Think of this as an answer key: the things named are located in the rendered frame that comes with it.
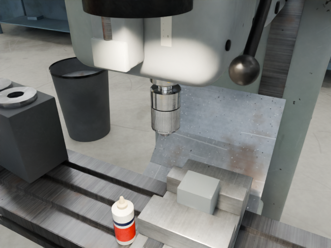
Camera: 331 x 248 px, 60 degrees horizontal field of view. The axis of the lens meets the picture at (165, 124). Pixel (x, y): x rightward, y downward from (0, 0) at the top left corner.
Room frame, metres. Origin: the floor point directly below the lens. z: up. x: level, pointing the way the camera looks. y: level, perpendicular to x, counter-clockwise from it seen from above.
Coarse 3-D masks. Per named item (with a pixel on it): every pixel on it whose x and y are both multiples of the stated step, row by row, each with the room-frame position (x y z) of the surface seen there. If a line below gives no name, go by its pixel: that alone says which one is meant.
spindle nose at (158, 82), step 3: (150, 81) 0.38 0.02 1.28; (153, 81) 0.38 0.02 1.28; (156, 81) 0.37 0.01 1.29; (159, 81) 0.37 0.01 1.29; (162, 81) 0.37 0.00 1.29; (156, 84) 0.37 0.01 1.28; (159, 84) 0.37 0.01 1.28; (162, 84) 0.37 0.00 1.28; (165, 84) 0.37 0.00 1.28; (168, 84) 0.37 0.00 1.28; (171, 84) 0.37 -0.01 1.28; (174, 84) 0.37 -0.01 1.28
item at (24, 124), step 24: (0, 96) 0.59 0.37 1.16; (24, 96) 0.59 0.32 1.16; (48, 96) 0.61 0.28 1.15; (0, 120) 0.53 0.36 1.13; (24, 120) 0.54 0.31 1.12; (48, 120) 0.59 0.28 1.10; (0, 144) 0.56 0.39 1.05; (24, 144) 0.53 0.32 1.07; (48, 144) 0.57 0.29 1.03; (24, 168) 0.52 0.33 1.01; (48, 168) 0.56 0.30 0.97
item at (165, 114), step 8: (152, 96) 0.38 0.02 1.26; (152, 104) 0.38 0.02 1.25; (160, 104) 0.37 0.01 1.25; (168, 104) 0.37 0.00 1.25; (176, 104) 0.38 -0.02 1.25; (152, 112) 0.38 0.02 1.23; (160, 112) 0.37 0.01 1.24; (168, 112) 0.37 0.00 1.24; (176, 112) 0.38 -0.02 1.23; (152, 120) 0.38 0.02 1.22; (160, 120) 0.37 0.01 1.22; (168, 120) 0.37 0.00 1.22; (176, 120) 0.38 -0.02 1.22; (152, 128) 0.38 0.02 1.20; (160, 128) 0.37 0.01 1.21; (168, 128) 0.37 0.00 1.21; (176, 128) 0.38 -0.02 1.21
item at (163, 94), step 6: (150, 90) 0.39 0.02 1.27; (156, 90) 0.38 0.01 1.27; (162, 90) 0.38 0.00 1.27; (168, 90) 0.38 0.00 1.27; (174, 90) 0.38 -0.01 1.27; (180, 90) 0.39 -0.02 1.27; (156, 96) 0.37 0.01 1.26; (162, 96) 0.37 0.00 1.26; (168, 96) 0.37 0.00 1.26; (174, 96) 0.37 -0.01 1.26
